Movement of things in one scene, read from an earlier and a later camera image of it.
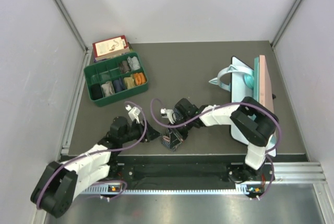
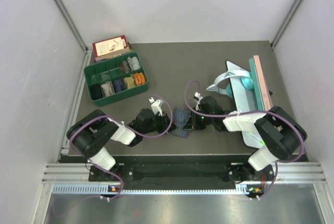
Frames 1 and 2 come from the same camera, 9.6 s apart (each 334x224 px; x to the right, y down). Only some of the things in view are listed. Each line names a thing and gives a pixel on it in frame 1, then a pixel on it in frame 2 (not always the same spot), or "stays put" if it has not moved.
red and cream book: [106, 48] stays put
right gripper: [177, 137] -> [194, 124]
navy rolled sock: [119, 85] stays put
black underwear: [96, 92] stays put
